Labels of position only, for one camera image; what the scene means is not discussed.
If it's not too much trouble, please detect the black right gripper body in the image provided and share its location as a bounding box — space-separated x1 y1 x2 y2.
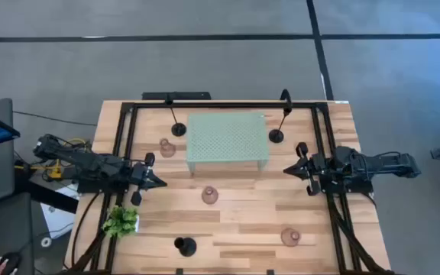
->
296 141 326 197

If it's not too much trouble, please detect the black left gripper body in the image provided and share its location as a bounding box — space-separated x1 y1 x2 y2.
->
130 151 157 207

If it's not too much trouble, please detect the pink ribbed glass candle holder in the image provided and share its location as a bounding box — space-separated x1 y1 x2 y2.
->
158 137 177 159
280 228 302 248
201 186 220 205

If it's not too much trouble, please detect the black metal candlestick holder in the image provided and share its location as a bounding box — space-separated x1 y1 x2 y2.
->
268 88 293 144
173 236 198 258
165 93 188 138

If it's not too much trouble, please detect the small green potted plant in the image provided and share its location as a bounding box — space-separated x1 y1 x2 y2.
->
101 205 141 240

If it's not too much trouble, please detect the green perforated metal shelf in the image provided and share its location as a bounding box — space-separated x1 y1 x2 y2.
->
185 111 270 176

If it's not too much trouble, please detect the yellow clamp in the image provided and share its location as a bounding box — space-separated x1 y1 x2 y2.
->
47 158 65 181

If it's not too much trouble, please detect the black rectangular bar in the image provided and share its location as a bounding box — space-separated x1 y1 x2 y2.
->
142 91 212 102

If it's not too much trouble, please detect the white paper sheet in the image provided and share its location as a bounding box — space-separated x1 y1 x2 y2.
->
40 183 80 240

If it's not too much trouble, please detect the black computer mouse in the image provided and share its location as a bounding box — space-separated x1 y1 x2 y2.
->
0 251 23 275

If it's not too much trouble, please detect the black aluminium table frame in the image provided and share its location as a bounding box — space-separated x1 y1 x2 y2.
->
65 101 396 275

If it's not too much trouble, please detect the thin black floor cable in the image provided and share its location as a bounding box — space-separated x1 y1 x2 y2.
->
12 110 98 128

